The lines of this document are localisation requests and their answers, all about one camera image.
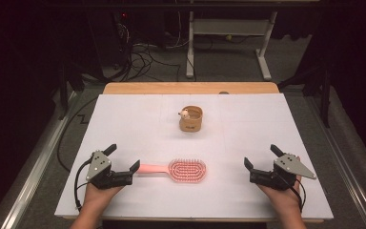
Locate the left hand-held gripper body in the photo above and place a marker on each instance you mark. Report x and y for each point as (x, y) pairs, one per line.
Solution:
(99, 166)

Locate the white board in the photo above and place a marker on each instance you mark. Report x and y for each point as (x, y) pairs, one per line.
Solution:
(146, 124)

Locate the dark metal stand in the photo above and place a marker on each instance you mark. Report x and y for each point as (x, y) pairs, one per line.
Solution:
(325, 95)
(64, 92)

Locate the person's left hand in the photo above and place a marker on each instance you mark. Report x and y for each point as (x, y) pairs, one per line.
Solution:
(100, 194)

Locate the tan wooden holder cup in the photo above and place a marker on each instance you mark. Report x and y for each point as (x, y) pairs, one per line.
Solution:
(191, 124)

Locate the aluminium rail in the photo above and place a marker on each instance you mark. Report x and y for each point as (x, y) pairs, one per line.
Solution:
(340, 159)
(44, 149)

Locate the pink hairbrush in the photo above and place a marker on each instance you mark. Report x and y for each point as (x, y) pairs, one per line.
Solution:
(187, 170)

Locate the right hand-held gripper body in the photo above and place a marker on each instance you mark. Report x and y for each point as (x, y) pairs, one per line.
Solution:
(290, 167)

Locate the small cream animal figure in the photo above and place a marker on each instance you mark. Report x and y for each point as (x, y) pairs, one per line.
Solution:
(184, 114)

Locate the person's right hand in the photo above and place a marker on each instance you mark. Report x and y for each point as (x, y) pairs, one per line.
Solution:
(282, 197)

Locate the white metal stand frame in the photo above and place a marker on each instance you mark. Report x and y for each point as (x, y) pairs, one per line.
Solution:
(228, 27)

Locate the dark computer tower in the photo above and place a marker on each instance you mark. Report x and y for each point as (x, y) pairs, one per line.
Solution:
(108, 38)

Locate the small yellow ball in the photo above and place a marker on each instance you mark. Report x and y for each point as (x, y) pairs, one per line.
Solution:
(228, 37)

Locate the wooden table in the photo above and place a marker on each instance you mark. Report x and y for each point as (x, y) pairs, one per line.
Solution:
(171, 87)

